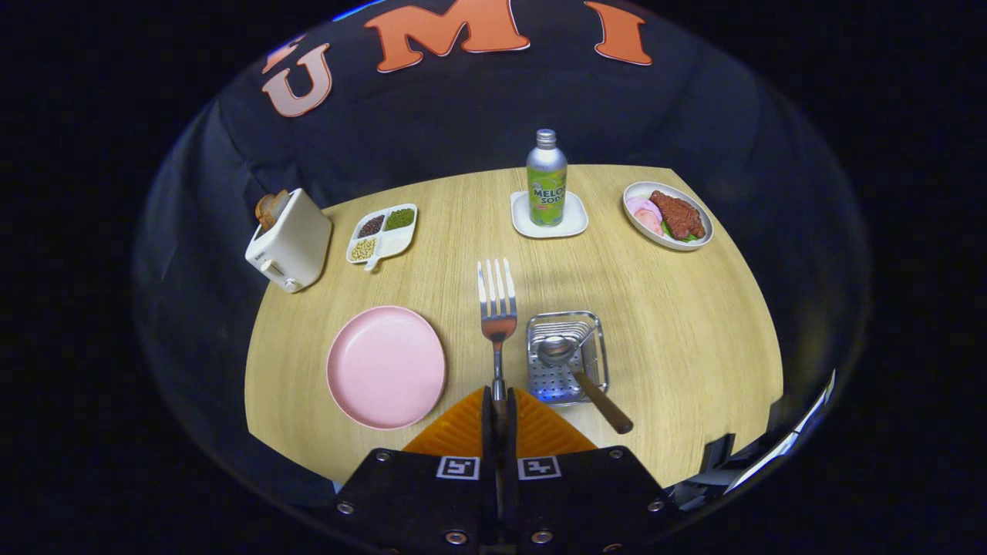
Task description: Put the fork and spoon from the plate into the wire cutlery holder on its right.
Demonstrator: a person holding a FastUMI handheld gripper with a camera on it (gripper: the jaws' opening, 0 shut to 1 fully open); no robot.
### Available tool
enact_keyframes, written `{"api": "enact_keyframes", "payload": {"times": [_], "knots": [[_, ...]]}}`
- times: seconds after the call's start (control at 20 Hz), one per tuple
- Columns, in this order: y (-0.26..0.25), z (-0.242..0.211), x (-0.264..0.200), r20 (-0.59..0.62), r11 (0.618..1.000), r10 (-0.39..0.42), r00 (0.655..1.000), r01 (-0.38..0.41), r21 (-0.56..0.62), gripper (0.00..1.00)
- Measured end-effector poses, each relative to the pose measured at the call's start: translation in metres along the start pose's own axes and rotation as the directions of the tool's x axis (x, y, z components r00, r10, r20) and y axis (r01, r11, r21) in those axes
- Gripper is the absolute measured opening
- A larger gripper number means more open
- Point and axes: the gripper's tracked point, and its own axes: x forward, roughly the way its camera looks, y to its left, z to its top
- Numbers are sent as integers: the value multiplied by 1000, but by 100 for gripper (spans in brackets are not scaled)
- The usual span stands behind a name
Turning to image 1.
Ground white toaster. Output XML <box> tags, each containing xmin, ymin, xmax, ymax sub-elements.
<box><xmin>245</xmin><ymin>188</ymin><xmax>333</xmax><ymax>294</ymax></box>

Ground metal drainer basket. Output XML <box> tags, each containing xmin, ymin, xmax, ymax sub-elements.
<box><xmin>526</xmin><ymin>311</ymin><xmax>610</xmax><ymax>407</ymax></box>

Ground green soda bottle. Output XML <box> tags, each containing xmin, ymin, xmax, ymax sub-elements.
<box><xmin>527</xmin><ymin>129</ymin><xmax>569</xmax><ymax>227</ymax></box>

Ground wooden handled spoon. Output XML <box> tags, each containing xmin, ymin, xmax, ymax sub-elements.
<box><xmin>537</xmin><ymin>335</ymin><xmax>635</xmax><ymax>435</ymax></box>

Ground wooden handled fork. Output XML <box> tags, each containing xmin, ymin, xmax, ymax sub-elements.
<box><xmin>477</xmin><ymin>258</ymin><xmax>519</xmax><ymax>463</ymax></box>

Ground pink plate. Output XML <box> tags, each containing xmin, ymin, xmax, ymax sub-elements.
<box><xmin>326</xmin><ymin>306</ymin><xmax>447</xmax><ymax>430</ymax></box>

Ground pink ham slices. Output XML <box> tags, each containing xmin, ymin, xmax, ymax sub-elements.
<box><xmin>626</xmin><ymin>197</ymin><xmax>663</xmax><ymax>237</ymax></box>

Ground white oval food plate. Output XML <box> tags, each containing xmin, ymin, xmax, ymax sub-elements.
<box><xmin>622</xmin><ymin>181</ymin><xmax>714</xmax><ymax>252</ymax></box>

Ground white square coaster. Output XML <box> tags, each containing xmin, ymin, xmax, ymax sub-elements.
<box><xmin>510</xmin><ymin>190</ymin><xmax>589</xmax><ymax>239</ymax></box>

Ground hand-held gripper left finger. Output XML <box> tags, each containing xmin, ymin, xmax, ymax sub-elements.
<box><xmin>308</xmin><ymin>385</ymin><xmax>498</xmax><ymax>555</ymax></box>

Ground brown meat piece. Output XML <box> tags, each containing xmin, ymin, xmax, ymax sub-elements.
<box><xmin>650</xmin><ymin>190</ymin><xmax>706</xmax><ymax>240</ymax></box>

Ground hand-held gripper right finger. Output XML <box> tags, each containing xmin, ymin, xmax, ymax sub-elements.
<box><xmin>505</xmin><ymin>385</ymin><xmax>681</xmax><ymax>555</ymax></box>

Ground white divided snack dish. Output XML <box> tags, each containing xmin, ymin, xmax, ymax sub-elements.
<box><xmin>346</xmin><ymin>203</ymin><xmax>419</xmax><ymax>271</ymax></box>

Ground toast slice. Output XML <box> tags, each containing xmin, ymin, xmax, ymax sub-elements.
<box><xmin>255</xmin><ymin>190</ymin><xmax>291</xmax><ymax>232</ymax></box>

